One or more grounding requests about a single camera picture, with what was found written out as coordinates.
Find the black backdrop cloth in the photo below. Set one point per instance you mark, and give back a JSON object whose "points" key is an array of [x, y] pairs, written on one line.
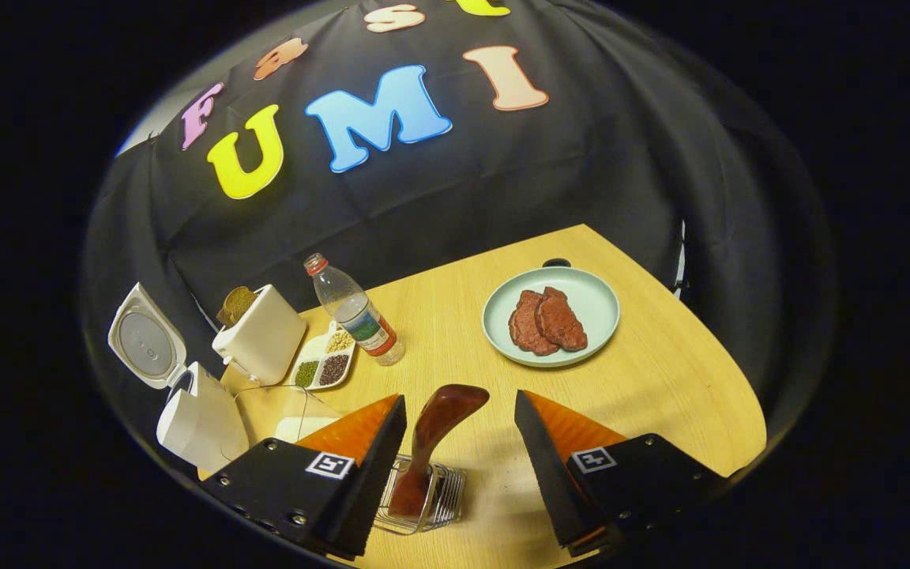
{"points": [[581, 158]]}

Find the white divided dish of beans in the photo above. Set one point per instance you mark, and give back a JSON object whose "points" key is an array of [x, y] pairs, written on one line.
{"points": [[334, 369]]}

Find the white toaster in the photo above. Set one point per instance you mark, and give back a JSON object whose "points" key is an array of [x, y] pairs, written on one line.
{"points": [[265, 340]]}

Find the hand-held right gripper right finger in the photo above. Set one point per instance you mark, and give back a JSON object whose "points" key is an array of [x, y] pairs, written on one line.
{"points": [[550, 482]]}

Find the pale green plate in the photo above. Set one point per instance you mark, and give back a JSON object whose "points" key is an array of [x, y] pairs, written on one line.
{"points": [[599, 308]]}

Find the white rice cooker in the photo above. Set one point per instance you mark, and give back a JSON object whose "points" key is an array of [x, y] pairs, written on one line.
{"points": [[202, 427]]}

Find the clear plastic water bottle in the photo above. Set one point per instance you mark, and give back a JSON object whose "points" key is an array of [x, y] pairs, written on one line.
{"points": [[360, 316]]}

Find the brown wooden spoon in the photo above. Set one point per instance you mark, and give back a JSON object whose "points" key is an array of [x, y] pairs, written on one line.
{"points": [[439, 419]]}

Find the brown bread slice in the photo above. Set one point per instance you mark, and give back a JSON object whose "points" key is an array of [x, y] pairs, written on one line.
{"points": [[238, 304]]}

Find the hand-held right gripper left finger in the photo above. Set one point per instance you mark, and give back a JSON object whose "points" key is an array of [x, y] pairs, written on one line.
{"points": [[368, 490]]}

